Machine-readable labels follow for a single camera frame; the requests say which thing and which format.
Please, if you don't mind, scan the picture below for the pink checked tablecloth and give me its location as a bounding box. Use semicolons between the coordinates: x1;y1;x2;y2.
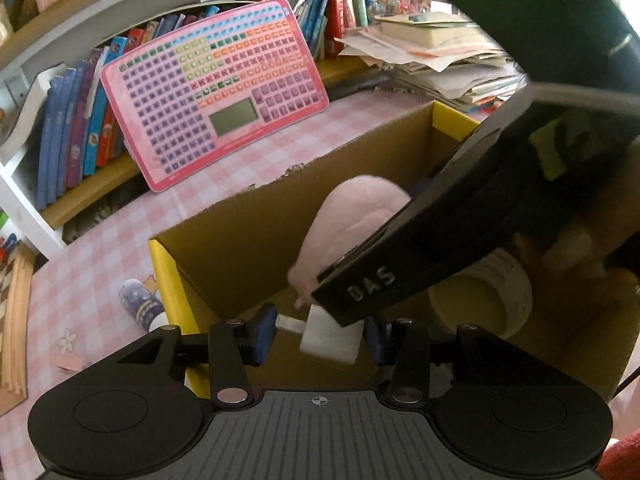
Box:
0;92;496;461

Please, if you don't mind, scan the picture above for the white bookshelf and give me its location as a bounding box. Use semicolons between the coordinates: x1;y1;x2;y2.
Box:
0;0;401;261

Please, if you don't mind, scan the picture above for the wooden chessboard box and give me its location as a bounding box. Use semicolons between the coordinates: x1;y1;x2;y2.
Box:
0;245;37;416

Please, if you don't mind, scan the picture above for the row of mixed books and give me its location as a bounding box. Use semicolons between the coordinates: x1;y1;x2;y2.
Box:
295;0;373;61

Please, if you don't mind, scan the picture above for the black cable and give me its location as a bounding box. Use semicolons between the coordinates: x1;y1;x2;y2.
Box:
617;365;640;397

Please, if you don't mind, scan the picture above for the thick paperback book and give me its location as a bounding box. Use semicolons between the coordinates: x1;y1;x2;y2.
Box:
0;65;66;161

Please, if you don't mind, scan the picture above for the clear tape roll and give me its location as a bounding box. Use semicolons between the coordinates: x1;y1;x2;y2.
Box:
428;248;533;341

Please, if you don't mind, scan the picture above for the red fuzzy cloth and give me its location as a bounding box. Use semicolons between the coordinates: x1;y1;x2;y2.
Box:
597;430;640;480

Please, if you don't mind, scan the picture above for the pink learning tablet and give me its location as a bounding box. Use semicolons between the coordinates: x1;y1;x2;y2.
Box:
100;0;330;193

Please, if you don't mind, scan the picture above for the yellow cardboard box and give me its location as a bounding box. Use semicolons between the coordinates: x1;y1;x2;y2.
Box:
148;100;640;403

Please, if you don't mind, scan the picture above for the small blue label bottle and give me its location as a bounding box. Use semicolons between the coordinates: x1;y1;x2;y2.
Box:
118;279;168;333

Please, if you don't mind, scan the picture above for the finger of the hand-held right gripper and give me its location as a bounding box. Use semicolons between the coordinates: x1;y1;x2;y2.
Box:
311;85;551;328

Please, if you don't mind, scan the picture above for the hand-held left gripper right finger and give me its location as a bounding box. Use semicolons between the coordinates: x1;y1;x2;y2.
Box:
364;317;506;405

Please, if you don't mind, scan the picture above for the white charger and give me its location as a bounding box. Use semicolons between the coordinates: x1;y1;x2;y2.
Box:
276;305;365;366

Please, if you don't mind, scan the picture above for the pink plush toy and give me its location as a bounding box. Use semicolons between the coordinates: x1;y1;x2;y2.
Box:
287;175;413;309

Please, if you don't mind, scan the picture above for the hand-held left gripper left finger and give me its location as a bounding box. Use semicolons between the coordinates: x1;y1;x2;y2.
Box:
117;302;278;408

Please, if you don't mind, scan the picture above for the stack of papers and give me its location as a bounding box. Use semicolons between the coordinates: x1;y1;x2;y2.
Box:
335;12;526;113

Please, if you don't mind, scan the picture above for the person's right hand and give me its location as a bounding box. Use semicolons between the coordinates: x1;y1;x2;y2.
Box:
542;223;605;271

